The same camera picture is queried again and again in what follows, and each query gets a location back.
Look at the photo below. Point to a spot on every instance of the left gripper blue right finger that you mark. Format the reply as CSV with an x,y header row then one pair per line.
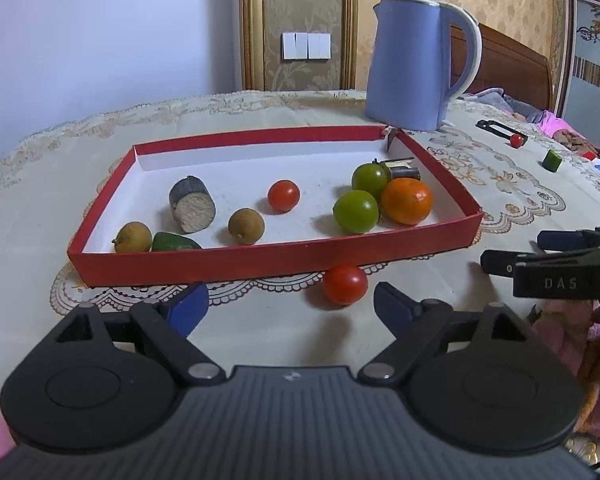
x,y
417,327

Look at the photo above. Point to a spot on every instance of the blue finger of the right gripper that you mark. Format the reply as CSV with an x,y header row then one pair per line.
x,y
568,241
502,262

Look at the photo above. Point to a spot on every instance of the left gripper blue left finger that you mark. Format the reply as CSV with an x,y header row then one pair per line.
x,y
161,330

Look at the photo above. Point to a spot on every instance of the green cucumber piece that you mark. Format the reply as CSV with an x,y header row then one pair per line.
x,y
170,242
551,161

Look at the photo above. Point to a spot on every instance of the red cherry tomato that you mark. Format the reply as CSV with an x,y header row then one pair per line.
x,y
283,196
345,285
516,140

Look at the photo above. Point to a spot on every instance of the round brown longan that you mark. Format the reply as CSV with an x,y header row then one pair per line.
x,y
246,226

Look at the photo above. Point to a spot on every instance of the orange tangerine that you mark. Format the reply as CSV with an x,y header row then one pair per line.
x,y
406,201

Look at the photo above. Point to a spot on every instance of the large green tomato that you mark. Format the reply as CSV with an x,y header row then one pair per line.
x,y
356,212

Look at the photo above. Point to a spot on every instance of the small green tomato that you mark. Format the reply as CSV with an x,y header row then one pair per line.
x,y
371,178

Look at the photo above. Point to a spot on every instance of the pink bedding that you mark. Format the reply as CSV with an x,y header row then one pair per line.
x,y
548,123

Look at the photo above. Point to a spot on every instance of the red shallow cardboard tray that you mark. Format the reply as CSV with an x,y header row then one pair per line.
x,y
238,168

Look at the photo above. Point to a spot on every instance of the brown wooden headboard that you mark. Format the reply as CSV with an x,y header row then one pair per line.
x,y
521,72

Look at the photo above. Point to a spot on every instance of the blue electric kettle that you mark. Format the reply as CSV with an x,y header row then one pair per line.
x,y
409,83

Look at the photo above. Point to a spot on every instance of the white wall switch panel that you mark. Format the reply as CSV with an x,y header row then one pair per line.
x,y
302,46

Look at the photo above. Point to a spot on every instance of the gold picture frame moulding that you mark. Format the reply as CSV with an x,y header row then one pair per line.
x,y
261,25

